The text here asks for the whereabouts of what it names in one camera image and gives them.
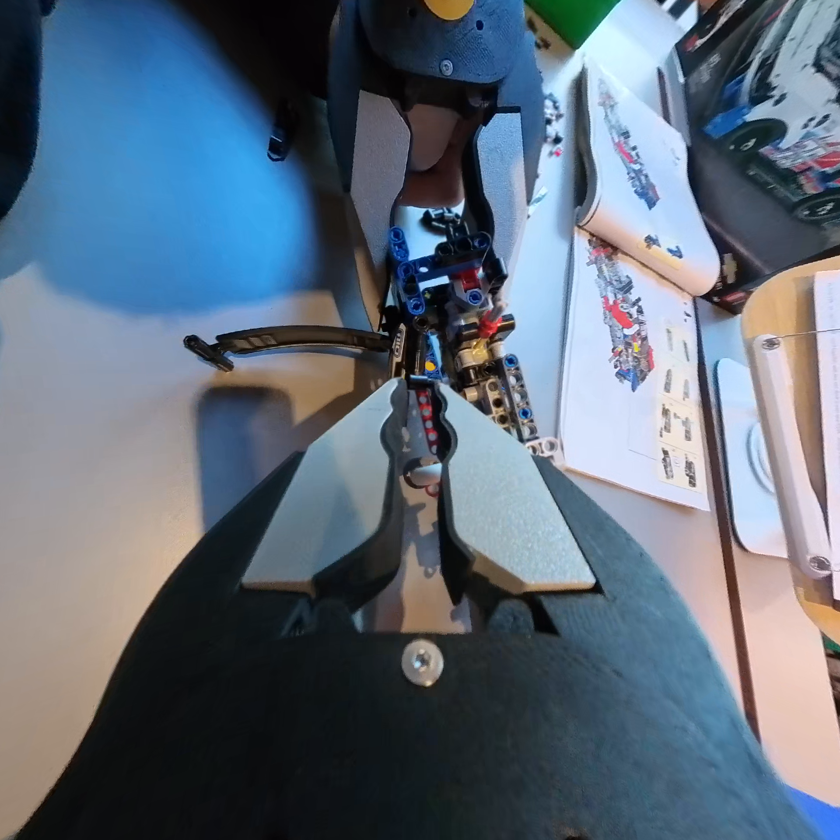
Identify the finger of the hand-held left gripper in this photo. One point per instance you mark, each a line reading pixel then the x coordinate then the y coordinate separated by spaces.
pixel 502 170
pixel 377 164

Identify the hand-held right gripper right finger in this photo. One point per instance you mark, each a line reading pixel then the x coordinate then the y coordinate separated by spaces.
pixel 512 518

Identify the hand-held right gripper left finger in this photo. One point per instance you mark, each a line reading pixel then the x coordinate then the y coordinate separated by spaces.
pixel 328 512

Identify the toy brick car chassis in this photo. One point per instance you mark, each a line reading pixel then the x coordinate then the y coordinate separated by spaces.
pixel 472 315

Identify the black curved toy panel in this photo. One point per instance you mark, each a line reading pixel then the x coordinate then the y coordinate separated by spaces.
pixel 295 338

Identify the person's left forearm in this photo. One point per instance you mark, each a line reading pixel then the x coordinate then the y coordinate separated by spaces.
pixel 302 46

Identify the person's left hand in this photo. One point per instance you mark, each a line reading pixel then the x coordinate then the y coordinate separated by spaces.
pixel 436 164

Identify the thin dark toy tile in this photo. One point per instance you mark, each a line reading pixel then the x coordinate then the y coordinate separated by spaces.
pixel 538 198

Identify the pile of loose toy bricks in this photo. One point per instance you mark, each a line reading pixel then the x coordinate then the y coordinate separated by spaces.
pixel 552 124

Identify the cluster of black pins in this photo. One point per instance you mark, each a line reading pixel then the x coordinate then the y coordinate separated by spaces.
pixel 441 216

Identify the green storage bin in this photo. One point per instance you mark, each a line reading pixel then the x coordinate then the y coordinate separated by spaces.
pixel 571 19

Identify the open instruction booklet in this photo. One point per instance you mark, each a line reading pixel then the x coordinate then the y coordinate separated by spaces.
pixel 630 328

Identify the black toy set box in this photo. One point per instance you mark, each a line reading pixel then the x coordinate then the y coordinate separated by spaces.
pixel 774 131

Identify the clipboard with printed sheet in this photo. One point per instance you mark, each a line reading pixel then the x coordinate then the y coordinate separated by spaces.
pixel 787 426

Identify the person's dark clothed body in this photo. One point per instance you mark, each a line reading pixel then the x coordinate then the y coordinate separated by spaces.
pixel 16 98

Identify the blue storage bin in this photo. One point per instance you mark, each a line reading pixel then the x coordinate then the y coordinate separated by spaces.
pixel 817 817

